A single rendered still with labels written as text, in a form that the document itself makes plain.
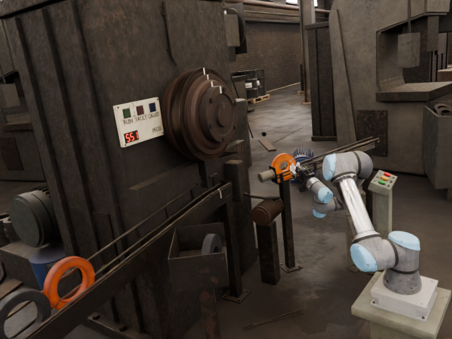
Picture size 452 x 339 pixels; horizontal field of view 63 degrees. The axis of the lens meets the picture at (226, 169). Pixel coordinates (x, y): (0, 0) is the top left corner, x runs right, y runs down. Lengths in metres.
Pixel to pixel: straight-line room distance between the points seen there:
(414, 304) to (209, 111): 1.18
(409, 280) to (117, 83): 1.46
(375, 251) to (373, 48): 2.97
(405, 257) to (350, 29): 3.13
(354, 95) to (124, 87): 3.14
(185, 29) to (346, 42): 2.65
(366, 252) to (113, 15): 1.41
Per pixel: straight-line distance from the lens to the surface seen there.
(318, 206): 2.07
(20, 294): 1.38
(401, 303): 1.74
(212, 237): 1.40
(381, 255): 1.63
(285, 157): 2.31
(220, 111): 1.83
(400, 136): 4.28
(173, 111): 1.77
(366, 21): 4.33
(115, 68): 1.69
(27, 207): 2.72
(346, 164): 1.74
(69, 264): 1.45
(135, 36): 1.80
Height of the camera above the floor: 1.36
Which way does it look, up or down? 16 degrees down
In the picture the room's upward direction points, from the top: 7 degrees counter-clockwise
